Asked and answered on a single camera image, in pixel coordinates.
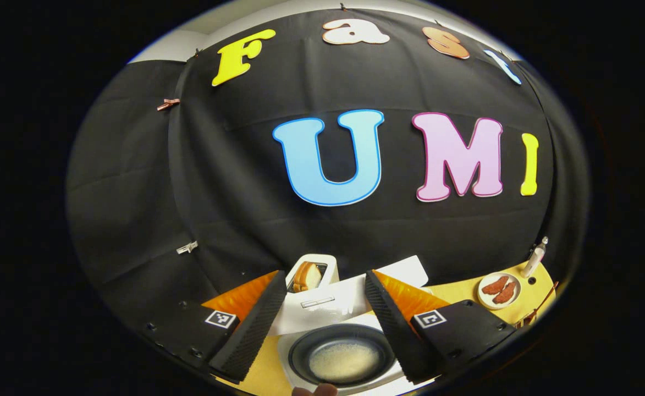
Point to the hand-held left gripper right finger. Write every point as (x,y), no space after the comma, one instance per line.
(391,330)

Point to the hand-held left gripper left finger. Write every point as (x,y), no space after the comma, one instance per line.
(253,330)

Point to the white rice portion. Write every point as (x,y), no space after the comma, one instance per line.
(344,360)

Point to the white rice cooker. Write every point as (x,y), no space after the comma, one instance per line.
(338,305)

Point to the brown wooden spoon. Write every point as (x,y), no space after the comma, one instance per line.
(542,304)

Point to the bread slice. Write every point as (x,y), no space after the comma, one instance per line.
(306,276)

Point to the white toaster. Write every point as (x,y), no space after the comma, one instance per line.
(329,269)

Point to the white round plate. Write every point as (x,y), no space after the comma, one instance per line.
(487,300)

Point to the white clothes peg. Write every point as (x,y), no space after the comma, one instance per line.
(187,247)

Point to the red-brown sausage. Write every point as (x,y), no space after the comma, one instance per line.
(495,285)
(504,293)

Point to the small bottle with pink label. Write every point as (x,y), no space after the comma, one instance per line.
(535,257)

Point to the red clothes peg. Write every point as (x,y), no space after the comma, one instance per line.
(168,104)

